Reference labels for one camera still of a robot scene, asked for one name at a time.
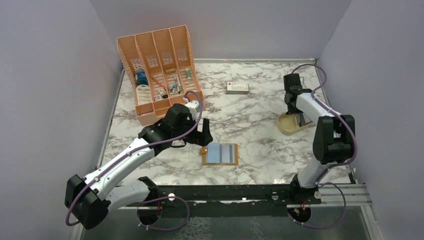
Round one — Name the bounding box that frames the white small card box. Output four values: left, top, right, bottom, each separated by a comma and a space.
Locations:
226, 81, 249, 95

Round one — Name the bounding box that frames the white label sheet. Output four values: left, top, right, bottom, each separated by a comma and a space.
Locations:
135, 84, 152, 106

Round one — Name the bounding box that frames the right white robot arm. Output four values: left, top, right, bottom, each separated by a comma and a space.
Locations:
283, 73, 356, 204

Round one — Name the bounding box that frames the yellow leather card holder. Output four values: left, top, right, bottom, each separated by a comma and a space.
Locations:
200, 142, 239, 166

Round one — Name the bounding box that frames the stack of grey cards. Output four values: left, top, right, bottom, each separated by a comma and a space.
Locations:
298, 113, 313, 127

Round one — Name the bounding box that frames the blue tape roll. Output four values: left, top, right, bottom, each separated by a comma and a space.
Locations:
134, 70, 149, 86

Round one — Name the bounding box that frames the red pencil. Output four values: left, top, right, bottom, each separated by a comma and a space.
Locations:
151, 76, 168, 91

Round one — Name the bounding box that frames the metal binder clip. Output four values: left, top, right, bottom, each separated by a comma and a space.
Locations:
168, 80, 177, 94

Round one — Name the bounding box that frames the purple cable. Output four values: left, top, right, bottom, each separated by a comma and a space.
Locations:
65, 91, 204, 227
290, 63, 359, 167

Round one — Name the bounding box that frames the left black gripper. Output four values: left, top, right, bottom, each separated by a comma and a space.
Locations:
173, 115, 213, 147

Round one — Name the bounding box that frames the peach plastic desk organizer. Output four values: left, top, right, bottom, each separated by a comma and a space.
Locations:
116, 25, 204, 126

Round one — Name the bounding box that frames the black mounting base bar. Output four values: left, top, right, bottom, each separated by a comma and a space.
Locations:
129, 177, 322, 218

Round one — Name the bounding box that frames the small brown eraser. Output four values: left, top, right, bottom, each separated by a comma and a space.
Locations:
165, 68, 176, 74

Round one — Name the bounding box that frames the green white marker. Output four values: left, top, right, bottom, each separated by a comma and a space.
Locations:
185, 68, 192, 81

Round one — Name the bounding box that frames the grey credit card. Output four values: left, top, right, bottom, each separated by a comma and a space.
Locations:
220, 144, 236, 164

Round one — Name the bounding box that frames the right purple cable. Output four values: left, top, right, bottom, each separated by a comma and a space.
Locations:
290, 63, 359, 167

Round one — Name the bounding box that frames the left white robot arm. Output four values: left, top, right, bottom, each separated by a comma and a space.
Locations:
64, 100, 213, 230

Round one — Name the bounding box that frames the beige oval tray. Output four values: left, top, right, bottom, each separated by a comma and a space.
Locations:
276, 113, 314, 136

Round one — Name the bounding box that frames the aluminium frame rail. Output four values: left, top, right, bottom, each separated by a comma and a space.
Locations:
112, 184, 372, 211

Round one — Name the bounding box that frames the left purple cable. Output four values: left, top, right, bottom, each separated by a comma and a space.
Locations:
65, 91, 204, 227

